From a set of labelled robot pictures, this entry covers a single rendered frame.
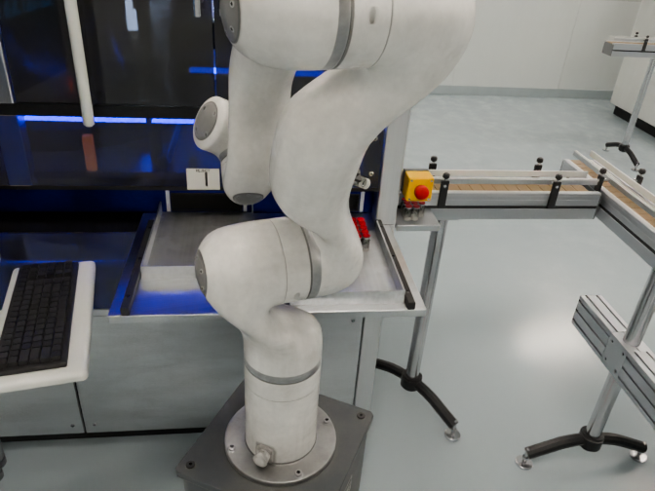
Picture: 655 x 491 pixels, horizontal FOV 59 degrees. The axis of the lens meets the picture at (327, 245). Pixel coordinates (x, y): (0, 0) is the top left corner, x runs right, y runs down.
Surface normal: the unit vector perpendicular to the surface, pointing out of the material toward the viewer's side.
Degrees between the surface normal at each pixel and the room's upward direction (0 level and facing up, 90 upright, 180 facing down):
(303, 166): 107
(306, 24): 95
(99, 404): 90
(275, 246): 37
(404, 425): 0
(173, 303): 0
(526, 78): 90
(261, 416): 90
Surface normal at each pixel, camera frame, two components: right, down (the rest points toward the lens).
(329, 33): 0.36, 0.67
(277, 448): -0.04, 0.50
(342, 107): -0.29, -0.02
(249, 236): 0.17, -0.65
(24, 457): 0.06, -0.86
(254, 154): 0.17, 0.58
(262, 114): 0.30, 0.36
